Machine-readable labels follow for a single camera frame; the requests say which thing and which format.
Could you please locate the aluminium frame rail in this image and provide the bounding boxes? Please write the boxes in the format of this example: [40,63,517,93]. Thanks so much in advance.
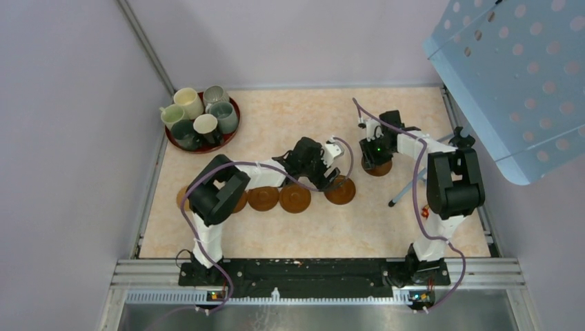
[99,258,542,330]

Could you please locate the blue perforated metal panel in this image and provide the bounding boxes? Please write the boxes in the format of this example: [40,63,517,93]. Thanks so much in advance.
[424,1,584,185]

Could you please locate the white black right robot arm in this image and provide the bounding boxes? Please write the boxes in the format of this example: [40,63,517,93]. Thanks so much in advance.
[358,110,485,288]

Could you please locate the small white cup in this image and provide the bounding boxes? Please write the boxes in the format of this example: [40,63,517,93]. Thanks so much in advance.
[193,114,224,146]

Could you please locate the dark green mug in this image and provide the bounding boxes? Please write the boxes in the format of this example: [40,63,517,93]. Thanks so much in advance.
[170,119,201,151]

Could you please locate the grey ribbed cup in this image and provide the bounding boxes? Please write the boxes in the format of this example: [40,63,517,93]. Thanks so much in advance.
[202,86,230,107]

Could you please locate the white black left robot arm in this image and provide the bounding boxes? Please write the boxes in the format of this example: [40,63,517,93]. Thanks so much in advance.
[179,137,346,286]

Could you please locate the pale green mug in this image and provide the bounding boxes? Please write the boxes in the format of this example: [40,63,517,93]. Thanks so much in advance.
[159,104,187,130]

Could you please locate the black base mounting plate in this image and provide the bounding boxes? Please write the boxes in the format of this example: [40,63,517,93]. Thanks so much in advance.
[178,258,451,299]

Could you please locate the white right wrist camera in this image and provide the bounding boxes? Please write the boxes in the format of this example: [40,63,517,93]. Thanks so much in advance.
[358,118,378,140]

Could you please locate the cream ceramic cup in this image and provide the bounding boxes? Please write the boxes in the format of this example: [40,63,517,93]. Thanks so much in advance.
[173,88,205,120]

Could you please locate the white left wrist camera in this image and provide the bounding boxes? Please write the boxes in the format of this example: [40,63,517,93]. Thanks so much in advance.
[321,139,345,167]

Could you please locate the light brown wooden coaster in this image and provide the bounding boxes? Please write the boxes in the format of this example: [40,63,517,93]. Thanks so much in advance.
[176,185,190,212]

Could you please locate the dark red round tray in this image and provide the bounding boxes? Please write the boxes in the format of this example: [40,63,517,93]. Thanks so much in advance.
[165,98,241,154]

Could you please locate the grey tripod stand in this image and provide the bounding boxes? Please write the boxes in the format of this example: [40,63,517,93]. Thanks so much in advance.
[388,126,477,208]

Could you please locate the grey green mug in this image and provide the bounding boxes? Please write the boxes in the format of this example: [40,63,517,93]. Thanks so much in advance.
[208,101,239,134]

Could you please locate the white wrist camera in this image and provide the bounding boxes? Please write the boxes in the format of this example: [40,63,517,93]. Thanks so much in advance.
[358,118,378,140]
[321,139,345,167]

